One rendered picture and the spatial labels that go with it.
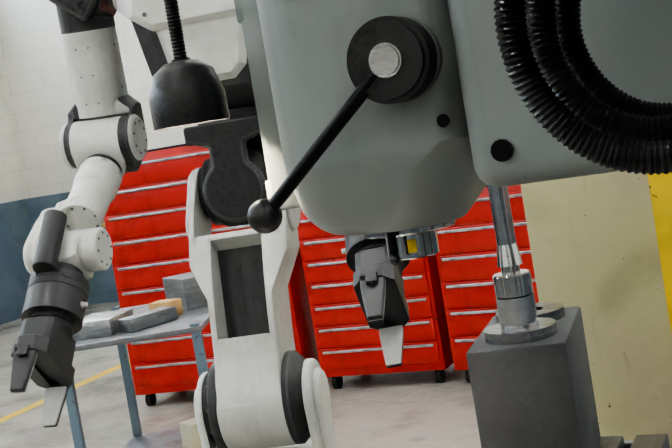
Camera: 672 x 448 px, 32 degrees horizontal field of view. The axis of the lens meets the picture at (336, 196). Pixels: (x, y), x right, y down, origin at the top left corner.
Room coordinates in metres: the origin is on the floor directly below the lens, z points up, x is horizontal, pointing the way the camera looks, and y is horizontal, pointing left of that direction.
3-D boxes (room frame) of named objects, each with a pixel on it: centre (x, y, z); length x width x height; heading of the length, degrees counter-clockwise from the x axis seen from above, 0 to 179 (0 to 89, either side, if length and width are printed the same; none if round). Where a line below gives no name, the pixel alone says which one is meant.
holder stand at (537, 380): (1.46, -0.21, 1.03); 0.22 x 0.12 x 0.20; 163
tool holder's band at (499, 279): (1.41, -0.20, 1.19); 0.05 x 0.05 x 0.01
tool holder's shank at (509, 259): (1.41, -0.20, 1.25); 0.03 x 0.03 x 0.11
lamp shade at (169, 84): (1.09, 0.12, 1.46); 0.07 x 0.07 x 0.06
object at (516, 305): (1.41, -0.20, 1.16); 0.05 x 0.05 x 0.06
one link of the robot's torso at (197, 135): (1.96, 0.13, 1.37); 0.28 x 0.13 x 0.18; 169
